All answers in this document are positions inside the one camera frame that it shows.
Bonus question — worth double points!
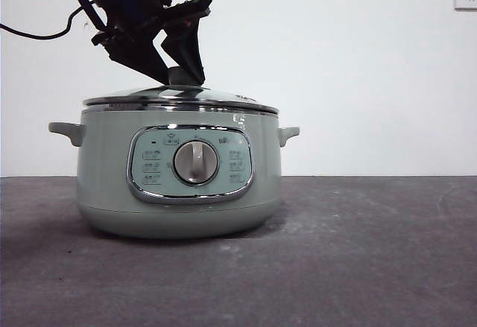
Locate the glass lid with green knob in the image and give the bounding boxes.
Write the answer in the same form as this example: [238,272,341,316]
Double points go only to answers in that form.
[82,66,280,115]

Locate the sage green electric cooking pot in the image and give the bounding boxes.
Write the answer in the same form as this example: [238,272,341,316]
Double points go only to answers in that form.
[48,108,300,239]

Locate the black cable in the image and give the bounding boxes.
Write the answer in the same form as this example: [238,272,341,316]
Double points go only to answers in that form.
[0,5,91,40]

